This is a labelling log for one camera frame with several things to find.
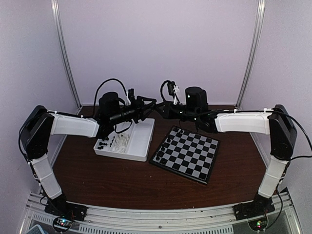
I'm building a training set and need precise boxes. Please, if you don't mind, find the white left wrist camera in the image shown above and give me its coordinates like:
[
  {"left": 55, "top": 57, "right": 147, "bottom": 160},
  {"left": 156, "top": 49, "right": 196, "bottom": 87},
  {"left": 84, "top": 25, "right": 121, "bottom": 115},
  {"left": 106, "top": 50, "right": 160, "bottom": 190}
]
[{"left": 126, "top": 88, "right": 135, "bottom": 105}]

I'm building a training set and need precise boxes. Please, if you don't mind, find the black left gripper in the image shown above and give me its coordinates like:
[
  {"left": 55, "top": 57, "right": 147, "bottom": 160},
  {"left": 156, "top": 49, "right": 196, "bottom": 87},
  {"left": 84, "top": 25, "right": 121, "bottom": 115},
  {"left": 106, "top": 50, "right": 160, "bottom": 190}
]
[{"left": 109, "top": 96, "right": 156, "bottom": 125}]

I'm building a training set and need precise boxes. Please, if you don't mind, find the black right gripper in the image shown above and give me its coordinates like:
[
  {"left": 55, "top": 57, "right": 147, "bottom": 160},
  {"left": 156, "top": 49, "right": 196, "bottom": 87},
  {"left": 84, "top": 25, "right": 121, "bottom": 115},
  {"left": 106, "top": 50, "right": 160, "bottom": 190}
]
[{"left": 155, "top": 100, "right": 199, "bottom": 122}]

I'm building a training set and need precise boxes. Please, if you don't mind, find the white compartment tray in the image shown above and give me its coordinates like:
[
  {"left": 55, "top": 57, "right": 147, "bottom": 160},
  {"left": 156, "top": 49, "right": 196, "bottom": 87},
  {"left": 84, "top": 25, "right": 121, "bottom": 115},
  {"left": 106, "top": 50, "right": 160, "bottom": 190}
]
[{"left": 93, "top": 118, "right": 155, "bottom": 162}]

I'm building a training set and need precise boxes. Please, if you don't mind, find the right aluminium frame post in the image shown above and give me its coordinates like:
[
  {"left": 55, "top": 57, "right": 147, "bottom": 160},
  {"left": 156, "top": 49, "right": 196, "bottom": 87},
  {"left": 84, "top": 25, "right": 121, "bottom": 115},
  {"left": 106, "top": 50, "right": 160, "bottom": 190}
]
[{"left": 235, "top": 0, "right": 266, "bottom": 109}]

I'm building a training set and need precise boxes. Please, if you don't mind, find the black chess piece pile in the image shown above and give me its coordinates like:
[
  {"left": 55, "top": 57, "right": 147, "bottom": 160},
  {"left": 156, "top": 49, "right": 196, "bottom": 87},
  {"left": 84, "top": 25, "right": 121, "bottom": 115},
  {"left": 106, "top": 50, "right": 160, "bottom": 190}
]
[{"left": 97, "top": 137, "right": 115, "bottom": 150}]

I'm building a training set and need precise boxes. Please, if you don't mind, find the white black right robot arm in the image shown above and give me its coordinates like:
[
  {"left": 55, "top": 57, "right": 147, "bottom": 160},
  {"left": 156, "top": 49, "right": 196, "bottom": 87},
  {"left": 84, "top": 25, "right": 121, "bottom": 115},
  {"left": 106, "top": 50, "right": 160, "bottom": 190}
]
[{"left": 155, "top": 86, "right": 297, "bottom": 215}]

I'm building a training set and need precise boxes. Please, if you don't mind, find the blue plastic basket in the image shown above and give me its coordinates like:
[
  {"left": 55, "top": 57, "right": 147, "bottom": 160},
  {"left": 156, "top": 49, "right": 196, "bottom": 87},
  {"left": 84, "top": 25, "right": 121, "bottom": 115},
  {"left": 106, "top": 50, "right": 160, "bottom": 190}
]
[{"left": 26, "top": 225, "right": 48, "bottom": 234}]

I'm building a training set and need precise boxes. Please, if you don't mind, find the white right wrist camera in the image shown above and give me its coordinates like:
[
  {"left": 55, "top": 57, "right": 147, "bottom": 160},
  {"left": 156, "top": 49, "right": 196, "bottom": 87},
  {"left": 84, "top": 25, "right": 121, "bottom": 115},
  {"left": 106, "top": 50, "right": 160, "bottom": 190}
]
[{"left": 173, "top": 85, "right": 180, "bottom": 105}]

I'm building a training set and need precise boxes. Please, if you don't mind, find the right round circuit board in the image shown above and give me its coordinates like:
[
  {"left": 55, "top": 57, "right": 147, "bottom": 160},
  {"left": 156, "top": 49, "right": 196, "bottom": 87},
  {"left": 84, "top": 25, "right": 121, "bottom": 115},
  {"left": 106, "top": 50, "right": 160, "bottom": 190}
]
[{"left": 248, "top": 218, "right": 268, "bottom": 232}]

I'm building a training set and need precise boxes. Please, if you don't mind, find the left aluminium frame post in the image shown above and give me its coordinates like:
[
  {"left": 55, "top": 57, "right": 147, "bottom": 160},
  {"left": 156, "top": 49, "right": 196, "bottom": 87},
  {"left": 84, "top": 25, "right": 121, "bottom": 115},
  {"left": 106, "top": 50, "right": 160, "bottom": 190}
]
[{"left": 51, "top": 0, "right": 82, "bottom": 109}]

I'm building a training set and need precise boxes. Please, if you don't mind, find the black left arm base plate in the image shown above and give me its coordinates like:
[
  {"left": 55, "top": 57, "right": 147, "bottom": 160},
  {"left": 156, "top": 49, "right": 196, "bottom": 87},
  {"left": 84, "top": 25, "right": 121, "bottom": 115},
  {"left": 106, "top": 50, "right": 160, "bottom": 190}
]
[{"left": 44, "top": 203, "right": 88, "bottom": 221}]

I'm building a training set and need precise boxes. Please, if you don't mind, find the left round circuit board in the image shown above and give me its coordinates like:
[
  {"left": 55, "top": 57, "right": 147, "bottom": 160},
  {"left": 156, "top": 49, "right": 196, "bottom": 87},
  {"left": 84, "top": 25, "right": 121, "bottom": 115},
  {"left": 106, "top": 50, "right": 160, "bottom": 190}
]
[{"left": 52, "top": 217, "right": 73, "bottom": 232}]

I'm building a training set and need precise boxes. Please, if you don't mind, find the aluminium frame post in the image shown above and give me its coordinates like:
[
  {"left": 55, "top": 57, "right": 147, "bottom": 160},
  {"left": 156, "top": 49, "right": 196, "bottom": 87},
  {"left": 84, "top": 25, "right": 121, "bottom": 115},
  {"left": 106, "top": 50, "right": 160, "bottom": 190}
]
[
  {"left": 51, "top": 0, "right": 82, "bottom": 109},
  {"left": 235, "top": 0, "right": 266, "bottom": 109}
]

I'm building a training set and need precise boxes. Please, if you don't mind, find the aluminium front rail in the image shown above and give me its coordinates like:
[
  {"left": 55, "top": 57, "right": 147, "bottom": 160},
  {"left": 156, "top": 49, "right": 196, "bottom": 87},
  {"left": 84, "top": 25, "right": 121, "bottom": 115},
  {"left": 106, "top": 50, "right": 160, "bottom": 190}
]
[{"left": 20, "top": 186, "right": 303, "bottom": 234}]

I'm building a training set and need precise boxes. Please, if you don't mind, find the black silver chessboard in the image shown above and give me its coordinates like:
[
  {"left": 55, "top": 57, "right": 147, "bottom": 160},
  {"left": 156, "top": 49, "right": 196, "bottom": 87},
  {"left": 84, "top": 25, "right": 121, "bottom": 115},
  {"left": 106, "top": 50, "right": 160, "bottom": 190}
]
[{"left": 149, "top": 126, "right": 220, "bottom": 185}]

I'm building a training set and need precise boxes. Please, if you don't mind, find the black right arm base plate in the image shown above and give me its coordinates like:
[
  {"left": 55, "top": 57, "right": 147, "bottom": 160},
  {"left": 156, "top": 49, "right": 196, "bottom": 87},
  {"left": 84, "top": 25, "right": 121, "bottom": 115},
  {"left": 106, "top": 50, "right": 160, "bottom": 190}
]
[{"left": 233, "top": 201, "right": 275, "bottom": 221}]

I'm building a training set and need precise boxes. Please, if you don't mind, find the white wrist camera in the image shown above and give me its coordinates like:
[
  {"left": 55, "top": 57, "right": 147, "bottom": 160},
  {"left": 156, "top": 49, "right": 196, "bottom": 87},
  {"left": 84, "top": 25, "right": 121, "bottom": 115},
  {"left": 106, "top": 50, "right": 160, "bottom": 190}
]
[
  {"left": 173, "top": 85, "right": 180, "bottom": 105},
  {"left": 126, "top": 88, "right": 135, "bottom": 105}
]

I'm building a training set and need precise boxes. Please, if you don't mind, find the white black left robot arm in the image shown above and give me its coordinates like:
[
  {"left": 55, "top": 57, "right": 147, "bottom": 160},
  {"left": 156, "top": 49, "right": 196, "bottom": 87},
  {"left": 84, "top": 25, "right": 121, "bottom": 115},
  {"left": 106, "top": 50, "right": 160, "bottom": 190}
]
[{"left": 19, "top": 89, "right": 156, "bottom": 216}]

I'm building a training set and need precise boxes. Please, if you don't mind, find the round circuit board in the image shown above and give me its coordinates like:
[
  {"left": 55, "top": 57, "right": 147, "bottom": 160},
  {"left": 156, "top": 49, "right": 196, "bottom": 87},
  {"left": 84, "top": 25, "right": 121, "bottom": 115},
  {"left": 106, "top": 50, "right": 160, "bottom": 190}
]
[
  {"left": 52, "top": 217, "right": 73, "bottom": 232},
  {"left": 248, "top": 218, "right": 268, "bottom": 232}
]

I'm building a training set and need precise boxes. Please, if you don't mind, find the white chess piece pile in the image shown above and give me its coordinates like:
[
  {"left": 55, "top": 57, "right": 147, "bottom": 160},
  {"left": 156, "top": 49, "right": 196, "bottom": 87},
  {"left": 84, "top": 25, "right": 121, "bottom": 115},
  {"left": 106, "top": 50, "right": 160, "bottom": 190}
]
[{"left": 111, "top": 134, "right": 130, "bottom": 153}]

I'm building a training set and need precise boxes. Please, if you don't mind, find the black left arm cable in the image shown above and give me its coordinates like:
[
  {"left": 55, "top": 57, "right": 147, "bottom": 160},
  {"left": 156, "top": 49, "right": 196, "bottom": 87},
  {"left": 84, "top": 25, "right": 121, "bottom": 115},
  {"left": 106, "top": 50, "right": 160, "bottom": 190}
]
[{"left": 92, "top": 78, "right": 129, "bottom": 115}]

